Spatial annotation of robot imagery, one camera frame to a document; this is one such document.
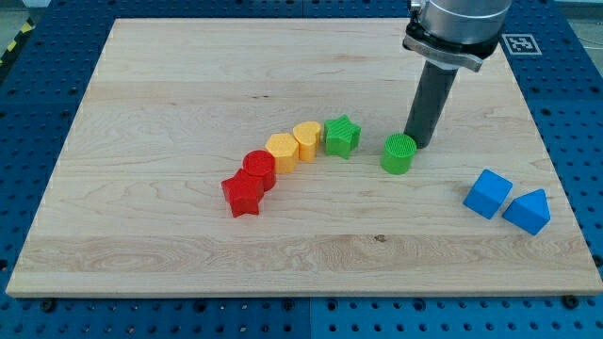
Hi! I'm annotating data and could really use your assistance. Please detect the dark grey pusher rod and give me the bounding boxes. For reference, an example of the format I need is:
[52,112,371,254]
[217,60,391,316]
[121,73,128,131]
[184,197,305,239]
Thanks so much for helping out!
[404,61,458,149]

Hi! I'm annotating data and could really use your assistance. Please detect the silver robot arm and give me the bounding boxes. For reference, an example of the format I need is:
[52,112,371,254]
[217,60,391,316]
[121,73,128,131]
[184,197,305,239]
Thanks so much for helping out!
[402,0,512,149]

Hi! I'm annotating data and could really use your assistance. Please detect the green star block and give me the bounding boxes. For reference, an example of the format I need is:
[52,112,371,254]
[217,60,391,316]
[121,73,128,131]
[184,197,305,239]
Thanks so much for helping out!
[323,115,362,159]

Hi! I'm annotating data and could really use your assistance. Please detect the yellow heart block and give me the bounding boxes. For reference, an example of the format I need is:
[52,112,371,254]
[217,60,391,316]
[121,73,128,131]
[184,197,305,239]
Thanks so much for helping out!
[293,121,321,162]

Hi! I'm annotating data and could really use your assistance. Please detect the red star block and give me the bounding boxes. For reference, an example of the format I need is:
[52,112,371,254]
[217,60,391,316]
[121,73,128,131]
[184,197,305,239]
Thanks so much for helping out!
[221,169,264,218]

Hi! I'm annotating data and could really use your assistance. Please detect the green cylinder block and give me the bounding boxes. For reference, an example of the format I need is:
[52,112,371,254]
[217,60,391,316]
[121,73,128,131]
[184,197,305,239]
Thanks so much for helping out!
[381,134,416,175]

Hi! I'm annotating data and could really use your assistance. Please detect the white fiducial marker tag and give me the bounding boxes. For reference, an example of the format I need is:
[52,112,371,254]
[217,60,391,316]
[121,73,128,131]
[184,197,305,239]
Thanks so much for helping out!
[502,33,542,56]

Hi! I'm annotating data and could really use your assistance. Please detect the blue cube block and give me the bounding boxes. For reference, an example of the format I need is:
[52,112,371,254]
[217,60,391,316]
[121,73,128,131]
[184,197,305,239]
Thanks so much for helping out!
[464,169,513,219]

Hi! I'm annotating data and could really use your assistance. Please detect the blue triangle block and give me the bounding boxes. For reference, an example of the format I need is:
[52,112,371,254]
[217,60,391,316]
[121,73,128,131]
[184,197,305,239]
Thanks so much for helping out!
[502,188,550,235]

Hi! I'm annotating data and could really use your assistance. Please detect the yellow hexagon block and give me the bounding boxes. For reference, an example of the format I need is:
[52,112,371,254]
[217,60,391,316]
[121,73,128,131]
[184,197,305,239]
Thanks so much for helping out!
[265,133,299,173]

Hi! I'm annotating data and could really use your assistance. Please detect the red cylinder block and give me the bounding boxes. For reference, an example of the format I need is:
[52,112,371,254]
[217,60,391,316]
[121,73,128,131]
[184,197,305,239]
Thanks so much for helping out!
[242,150,277,191]

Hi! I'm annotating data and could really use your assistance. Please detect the wooden board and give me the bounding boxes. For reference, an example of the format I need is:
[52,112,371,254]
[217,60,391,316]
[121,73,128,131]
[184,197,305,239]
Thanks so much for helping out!
[7,19,602,299]

